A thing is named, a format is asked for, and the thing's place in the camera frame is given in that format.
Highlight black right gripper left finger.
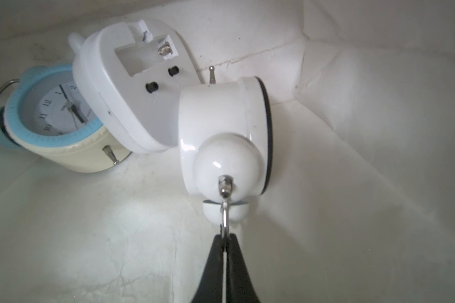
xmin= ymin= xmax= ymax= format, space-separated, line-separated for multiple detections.
xmin=192 ymin=235 xmax=224 ymax=303

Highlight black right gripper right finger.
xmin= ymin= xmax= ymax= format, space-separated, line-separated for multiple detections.
xmin=226 ymin=234 xmax=260 ymax=303

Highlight white canvas bag yellow handles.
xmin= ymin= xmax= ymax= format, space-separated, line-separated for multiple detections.
xmin=0 ymin=1 xmax=455 ymax=302

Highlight white twin bell alarm clock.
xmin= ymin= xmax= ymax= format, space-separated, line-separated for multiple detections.
xmin=178 ymin=66 xmax=273 ymax=236

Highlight white oval alarm clock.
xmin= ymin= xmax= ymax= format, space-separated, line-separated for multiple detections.
xmin=68 ymin=18 xmax=200 ymax=154

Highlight round blue cream alarm clock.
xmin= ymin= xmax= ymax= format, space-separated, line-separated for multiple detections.
xmin=0 ymin=64 xmax=131 ymax=173

